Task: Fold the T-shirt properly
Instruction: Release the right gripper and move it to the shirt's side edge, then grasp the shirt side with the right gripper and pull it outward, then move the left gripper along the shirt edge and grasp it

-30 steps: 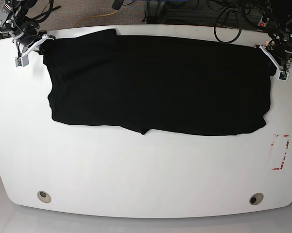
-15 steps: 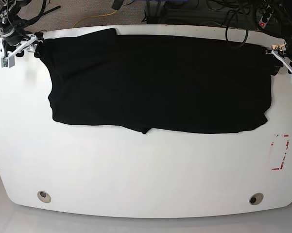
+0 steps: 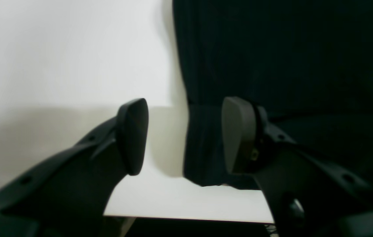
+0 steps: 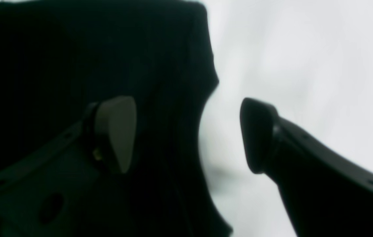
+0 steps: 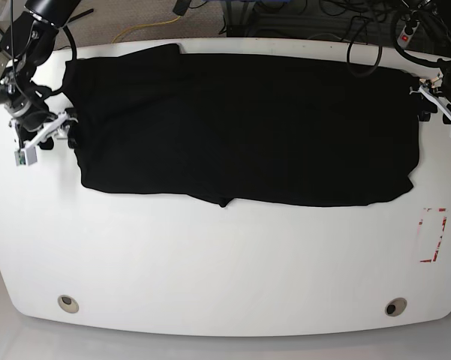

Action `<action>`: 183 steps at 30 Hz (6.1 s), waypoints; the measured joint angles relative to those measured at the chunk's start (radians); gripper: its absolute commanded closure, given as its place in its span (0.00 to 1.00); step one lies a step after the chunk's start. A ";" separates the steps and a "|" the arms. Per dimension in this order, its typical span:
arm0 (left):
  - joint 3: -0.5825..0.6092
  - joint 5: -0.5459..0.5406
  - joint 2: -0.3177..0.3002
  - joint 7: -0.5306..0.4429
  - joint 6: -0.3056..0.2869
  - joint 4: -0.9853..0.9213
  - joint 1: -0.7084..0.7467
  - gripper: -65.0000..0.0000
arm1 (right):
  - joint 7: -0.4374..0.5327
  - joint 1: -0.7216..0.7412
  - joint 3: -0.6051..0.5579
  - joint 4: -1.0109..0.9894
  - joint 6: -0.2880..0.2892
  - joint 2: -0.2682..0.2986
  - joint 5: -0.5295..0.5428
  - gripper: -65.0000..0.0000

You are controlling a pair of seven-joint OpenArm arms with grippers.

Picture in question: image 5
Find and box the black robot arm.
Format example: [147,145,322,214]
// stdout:
[0,1,79,150]
[390,1,451,124]

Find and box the yellow cable on floor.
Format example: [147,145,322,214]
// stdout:
[112,13,182,44]

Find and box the left table cable grommet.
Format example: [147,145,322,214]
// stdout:
[57,295,80,314]

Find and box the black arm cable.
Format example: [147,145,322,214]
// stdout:
[345,7,451,80]
[33,25,79,102]

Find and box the right table cable grommet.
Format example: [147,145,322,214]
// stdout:
[385,298,407,317]

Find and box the black T-shirt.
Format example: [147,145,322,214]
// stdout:
[64,43,420,207]

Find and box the white power strip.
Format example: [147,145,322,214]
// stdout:
[397,9,419,50]

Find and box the table cable grommet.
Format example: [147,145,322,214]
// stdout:
[57,295,80,314]
[385,298,407,317]

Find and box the red tape rectangle marking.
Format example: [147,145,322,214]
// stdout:
[416,208,447,263]

